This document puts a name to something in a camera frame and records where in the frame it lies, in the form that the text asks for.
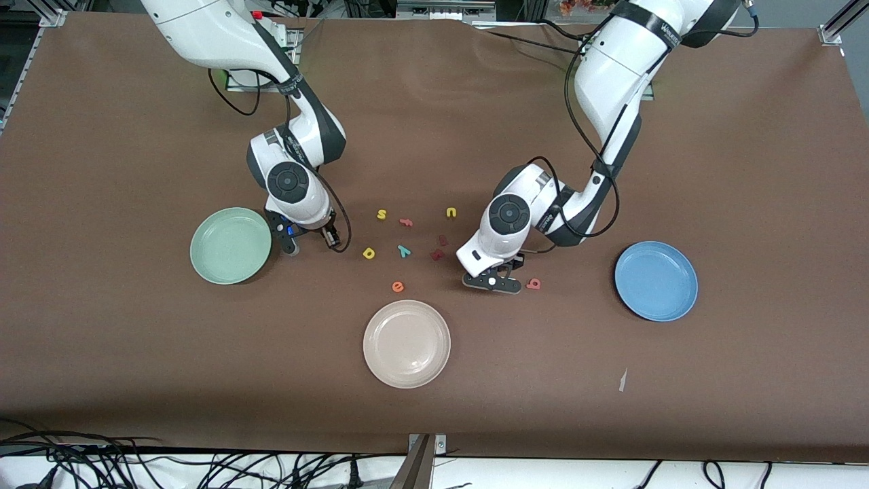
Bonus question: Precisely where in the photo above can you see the blue plate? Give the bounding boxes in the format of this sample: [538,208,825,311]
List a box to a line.
[614,241,699,323]

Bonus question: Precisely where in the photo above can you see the metal table edge bracket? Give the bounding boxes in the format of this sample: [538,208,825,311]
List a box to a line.
[408,433,447,456]

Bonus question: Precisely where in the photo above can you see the aluminium frame rail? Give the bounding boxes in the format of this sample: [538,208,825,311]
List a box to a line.
[818,0,869,123]
[0,8,67,137]

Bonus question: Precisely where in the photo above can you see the grey support beam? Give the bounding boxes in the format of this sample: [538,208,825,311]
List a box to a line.
[389,435,435,489]

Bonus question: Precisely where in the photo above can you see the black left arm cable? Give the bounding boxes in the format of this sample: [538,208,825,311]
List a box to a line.
[521,20,622,255]

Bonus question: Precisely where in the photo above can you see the orange dried flowers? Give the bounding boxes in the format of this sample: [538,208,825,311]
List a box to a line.
[560,0,615,18]

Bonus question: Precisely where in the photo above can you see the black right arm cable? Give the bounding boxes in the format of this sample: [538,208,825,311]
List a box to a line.
[209,67,352,253]

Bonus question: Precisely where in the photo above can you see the grey metal box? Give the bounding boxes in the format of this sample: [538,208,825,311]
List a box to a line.
[396,0,498,21]

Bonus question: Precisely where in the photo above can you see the light green plate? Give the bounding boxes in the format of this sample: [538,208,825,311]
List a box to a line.
[189,207,273,285]

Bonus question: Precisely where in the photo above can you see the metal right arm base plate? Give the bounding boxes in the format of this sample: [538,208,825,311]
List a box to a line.
[225,27,303,93]

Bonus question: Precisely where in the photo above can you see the black base cable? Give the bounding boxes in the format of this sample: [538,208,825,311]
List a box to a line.
[540,19,588,40]
[483,30,585,54]

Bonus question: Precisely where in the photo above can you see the tangled black floor cables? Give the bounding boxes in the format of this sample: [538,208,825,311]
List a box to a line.
[0,418,408,489]

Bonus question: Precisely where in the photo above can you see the beige plate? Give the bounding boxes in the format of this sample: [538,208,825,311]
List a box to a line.
[363,300,451,389]

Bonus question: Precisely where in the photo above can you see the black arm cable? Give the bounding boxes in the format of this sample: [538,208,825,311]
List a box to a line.
[521,20,622,255]
[209,67,352,253]

